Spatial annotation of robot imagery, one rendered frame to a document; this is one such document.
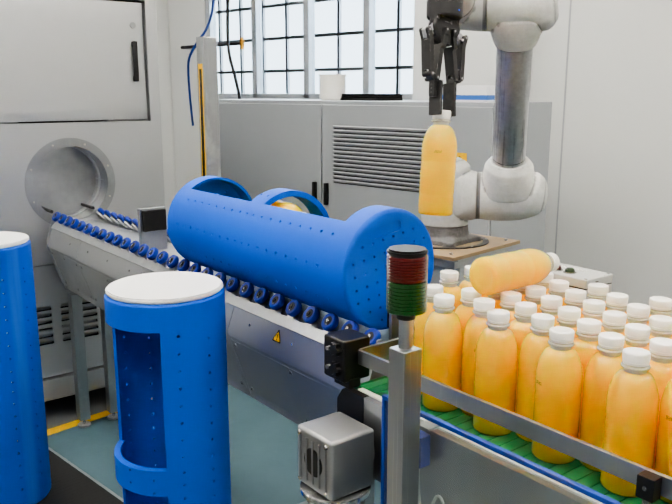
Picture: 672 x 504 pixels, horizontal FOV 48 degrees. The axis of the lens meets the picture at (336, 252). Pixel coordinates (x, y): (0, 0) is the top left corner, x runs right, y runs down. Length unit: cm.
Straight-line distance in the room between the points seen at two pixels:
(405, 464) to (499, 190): 132
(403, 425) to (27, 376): 166
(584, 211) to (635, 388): 352
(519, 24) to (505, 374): 111
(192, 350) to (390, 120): 225
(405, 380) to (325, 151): 300
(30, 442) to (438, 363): 164
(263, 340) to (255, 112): 269
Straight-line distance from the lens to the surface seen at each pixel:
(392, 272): 114
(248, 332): 205
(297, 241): 179
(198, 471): 191
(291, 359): 189
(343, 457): 146
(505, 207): 243
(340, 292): 167
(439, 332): 142
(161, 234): 284
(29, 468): 276
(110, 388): 368
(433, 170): 158
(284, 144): 435
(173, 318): 175
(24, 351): 262
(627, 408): 120
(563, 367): 126
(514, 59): 223
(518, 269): 147
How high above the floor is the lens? 149
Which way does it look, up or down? 12 degrees down
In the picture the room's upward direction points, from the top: straight up
